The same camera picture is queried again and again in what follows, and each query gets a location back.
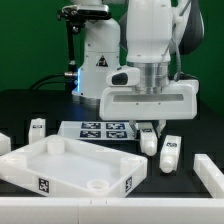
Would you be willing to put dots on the white marker sheet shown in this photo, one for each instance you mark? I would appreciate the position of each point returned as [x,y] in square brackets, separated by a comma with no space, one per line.
[95,130]

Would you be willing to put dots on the black camera stand pole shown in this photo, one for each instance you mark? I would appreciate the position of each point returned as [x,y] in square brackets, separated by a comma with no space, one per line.
[72,74]

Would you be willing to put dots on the white desk top tray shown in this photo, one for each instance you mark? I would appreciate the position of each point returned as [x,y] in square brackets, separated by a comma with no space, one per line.
[61,167]

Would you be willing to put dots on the black camera on stand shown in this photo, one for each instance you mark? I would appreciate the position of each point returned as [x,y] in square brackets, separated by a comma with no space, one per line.
[88,12]

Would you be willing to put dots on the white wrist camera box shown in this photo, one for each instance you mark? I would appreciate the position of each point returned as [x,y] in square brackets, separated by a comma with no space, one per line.
[123,76]

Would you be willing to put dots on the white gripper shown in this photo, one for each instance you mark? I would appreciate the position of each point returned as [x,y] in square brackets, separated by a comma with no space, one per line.
[177,101]

